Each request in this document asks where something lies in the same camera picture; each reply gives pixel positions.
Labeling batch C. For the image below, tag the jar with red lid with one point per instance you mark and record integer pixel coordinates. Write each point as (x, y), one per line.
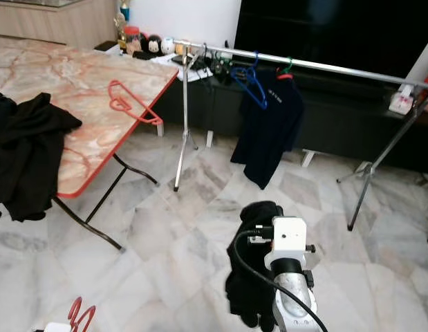
(132, 40)

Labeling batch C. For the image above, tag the white paper stack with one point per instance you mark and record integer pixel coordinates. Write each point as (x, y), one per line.
(189, 71)

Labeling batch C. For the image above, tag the blue gold ornament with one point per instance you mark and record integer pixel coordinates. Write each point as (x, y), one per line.
(124, 10)

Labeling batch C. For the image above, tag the red plastic hanger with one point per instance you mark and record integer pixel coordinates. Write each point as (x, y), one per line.
(81, 312)
(144, 105)

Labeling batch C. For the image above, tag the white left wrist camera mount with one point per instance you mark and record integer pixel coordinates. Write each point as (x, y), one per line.
(58, 327)

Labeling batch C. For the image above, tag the white duck plush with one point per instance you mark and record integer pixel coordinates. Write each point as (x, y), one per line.
(167, 45)

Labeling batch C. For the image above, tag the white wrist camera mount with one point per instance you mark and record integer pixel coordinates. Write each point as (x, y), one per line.
(288, 238)
(58, 327)

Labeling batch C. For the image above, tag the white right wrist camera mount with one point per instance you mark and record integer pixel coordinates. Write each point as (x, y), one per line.
(288, 238)

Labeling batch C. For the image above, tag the black television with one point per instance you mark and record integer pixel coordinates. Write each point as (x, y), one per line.
(324, 31)

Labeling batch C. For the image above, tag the black mouse plush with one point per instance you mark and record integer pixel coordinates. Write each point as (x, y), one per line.
(153, 44)

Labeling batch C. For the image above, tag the green plastic hanger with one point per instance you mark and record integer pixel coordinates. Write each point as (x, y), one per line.
(287, 68)

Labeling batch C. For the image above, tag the navy blue shirt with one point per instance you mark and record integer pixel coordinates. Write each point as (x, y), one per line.
(269, 128)

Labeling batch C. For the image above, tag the blue plastic hanger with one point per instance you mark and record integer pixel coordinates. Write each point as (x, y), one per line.
(262, 102)

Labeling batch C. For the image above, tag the chrome clothes rack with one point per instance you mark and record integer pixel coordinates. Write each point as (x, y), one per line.
(345, 71)

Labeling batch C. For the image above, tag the white tissue pack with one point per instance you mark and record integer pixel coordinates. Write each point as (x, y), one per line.
(400, 100)

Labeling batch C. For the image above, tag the black TV console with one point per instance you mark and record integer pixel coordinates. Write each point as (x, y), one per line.
(345, 124)

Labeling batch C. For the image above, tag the wooden cabinet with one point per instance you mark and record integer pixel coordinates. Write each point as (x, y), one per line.
(48, 28)

